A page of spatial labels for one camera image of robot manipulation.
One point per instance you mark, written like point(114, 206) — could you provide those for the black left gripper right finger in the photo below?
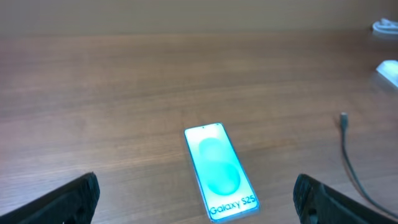
point(317, 203)

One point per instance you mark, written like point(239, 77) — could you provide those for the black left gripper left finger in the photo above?
point(74, 202)

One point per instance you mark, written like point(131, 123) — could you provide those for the Galaxy smartphone with cyan screen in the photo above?
point(224, 185)

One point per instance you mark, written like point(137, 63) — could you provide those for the white power strip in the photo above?
point(388, 70)

